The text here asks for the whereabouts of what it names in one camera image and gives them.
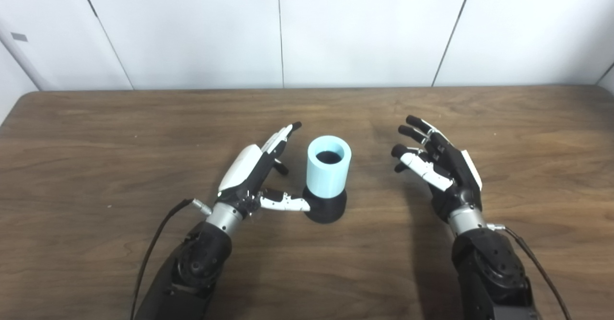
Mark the black flared nozzle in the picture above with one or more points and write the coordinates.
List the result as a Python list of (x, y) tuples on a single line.
[(328, 209)]

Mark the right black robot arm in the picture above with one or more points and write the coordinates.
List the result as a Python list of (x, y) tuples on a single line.
[(489, 272)]

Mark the light blue cylinder cup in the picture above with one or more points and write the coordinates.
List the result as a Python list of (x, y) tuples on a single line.
[(326, 178)]

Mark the left black-white robot hand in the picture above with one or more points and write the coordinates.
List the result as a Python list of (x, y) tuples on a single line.
[(244, 171)]

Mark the right black-white robot hand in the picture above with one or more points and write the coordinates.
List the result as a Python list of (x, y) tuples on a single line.
[(455, 171)]

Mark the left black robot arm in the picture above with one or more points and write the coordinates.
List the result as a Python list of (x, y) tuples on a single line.
[(192, 272)]

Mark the small grey wall label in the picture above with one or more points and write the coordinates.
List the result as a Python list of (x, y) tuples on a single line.
[(19, 37)]

